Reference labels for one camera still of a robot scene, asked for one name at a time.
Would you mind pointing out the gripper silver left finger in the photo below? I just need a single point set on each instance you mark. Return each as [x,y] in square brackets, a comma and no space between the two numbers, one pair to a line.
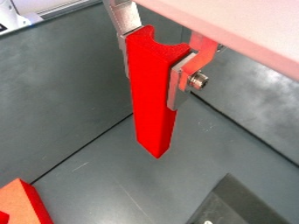
[126,20]

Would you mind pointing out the dark grey curved holder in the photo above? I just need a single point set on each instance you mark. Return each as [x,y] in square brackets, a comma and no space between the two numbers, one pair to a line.
[232,204]

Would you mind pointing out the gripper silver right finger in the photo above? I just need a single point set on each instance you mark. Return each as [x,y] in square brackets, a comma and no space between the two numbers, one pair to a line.
[186,76]

